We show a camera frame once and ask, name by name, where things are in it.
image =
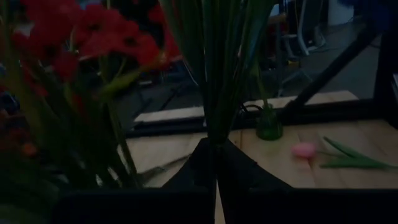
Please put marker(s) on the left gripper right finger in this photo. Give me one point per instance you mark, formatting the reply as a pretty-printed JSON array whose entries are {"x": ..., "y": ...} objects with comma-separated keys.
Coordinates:
[{"x": 242, "y": 174}]

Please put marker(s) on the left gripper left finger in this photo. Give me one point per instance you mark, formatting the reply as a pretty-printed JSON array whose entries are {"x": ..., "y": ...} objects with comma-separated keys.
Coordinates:
[{"x": 199, "y": 171}]

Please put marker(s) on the green glass vase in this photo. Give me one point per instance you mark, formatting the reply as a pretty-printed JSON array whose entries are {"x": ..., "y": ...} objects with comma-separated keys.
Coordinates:
[{"x": 269, "y": 127}]

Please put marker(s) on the pink artificial tulip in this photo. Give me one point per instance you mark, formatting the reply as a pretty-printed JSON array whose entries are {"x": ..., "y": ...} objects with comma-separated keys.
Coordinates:
[{"x": 304, "y": 150}]

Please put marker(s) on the black aluminium table frame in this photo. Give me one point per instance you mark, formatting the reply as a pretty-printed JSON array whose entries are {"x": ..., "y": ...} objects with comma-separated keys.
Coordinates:
[{"x": 342, "y": 109}]

